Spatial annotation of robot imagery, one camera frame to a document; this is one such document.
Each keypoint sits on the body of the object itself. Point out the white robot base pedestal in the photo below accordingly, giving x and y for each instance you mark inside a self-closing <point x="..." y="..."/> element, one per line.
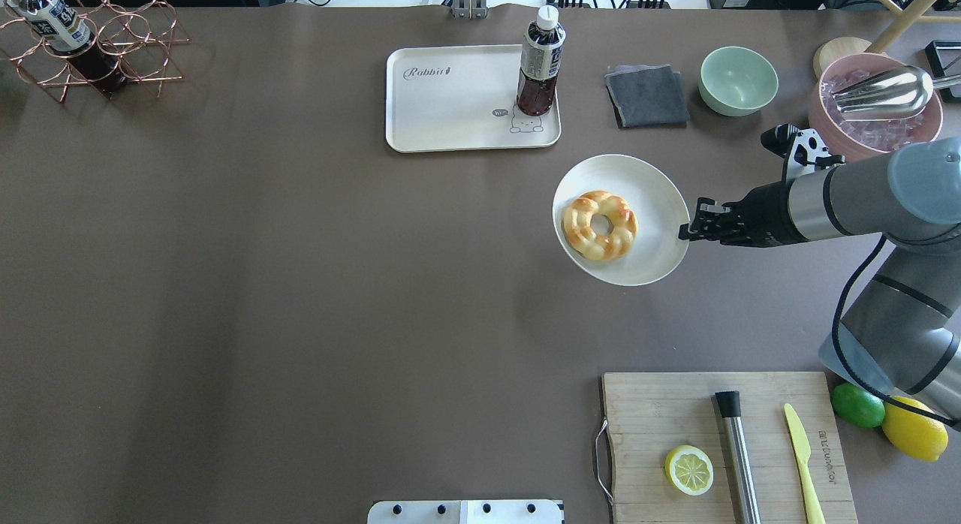
<point x="523" y="510"/>

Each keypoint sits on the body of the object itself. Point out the copper wire bottle rack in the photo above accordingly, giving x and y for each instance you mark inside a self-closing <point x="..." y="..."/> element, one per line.
<point x="139" y="34"/>

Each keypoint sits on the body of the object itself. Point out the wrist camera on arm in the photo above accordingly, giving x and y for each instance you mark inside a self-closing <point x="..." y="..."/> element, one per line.
<point x="802" y="150"/>

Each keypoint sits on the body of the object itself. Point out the dark tea bottle on tray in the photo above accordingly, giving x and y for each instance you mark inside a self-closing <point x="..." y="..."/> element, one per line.
<point x="541" y="55"/>

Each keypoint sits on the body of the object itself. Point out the half lemon slice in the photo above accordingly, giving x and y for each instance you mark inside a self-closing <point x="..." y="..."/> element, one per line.
<point x="689" y="469"/>

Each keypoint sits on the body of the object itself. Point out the steel cylinder muddler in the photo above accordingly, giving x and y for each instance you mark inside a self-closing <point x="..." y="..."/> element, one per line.
<point x="731" y="413"/>

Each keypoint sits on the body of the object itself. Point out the grey folded cloth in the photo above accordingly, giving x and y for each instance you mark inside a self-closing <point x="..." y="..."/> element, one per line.
<point x="643" y="96"/>

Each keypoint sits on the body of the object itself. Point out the yellow plastic knife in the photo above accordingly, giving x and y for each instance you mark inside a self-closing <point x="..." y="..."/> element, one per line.
<point x="803" y="452"/>

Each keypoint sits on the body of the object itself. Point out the braided glazed donut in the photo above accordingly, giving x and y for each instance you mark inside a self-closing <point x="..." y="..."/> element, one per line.
<point x="600" y="225"/>

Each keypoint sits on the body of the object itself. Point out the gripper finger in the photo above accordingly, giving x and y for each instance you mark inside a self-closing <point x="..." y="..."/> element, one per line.
<point x="719" y="232"/>
<point x="708" y="210"/>

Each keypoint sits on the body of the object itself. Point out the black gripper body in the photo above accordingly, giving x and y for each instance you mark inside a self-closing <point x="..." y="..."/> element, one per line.
<point x="764" y="212"/>

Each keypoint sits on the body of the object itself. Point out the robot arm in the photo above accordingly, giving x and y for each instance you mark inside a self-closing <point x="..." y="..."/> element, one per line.
<point x="888" y="331"/>

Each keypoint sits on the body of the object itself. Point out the steel ice scoop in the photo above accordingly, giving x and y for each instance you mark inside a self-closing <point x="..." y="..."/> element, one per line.
<point x="899" y="93"/>

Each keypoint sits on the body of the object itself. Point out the cream rabbit tray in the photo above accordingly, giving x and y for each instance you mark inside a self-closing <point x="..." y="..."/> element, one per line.
<point x="461" y="98"/>

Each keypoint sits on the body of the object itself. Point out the wooden round stand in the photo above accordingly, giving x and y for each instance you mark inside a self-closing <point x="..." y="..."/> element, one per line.
<point x="835" y="49"/>

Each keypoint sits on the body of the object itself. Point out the white round plate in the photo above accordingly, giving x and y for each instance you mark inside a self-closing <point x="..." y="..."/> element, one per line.
<point x="656" y="202"/>

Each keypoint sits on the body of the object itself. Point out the pink ice bowl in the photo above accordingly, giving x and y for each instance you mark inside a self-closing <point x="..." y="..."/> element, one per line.
<point x="865" y="139"/>

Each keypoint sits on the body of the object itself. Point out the tea bottle in rack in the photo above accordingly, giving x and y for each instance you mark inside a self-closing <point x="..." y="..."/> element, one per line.
<point x="71" y="38"/>

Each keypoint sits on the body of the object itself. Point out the green lime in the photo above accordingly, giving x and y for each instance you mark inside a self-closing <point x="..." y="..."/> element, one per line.
<point x="856" y="406"/>

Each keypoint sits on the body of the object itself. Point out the bamboo cutting board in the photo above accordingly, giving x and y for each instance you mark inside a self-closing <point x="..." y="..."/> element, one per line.
<point x="650" y="413"/>

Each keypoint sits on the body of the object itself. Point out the yellow lemon lower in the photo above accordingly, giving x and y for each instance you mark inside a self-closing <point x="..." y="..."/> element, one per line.
<point x="919" y="437"/>

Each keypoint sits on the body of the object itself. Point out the green bowl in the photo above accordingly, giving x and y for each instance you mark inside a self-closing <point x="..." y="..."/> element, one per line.
<point x="737" y="81"/>

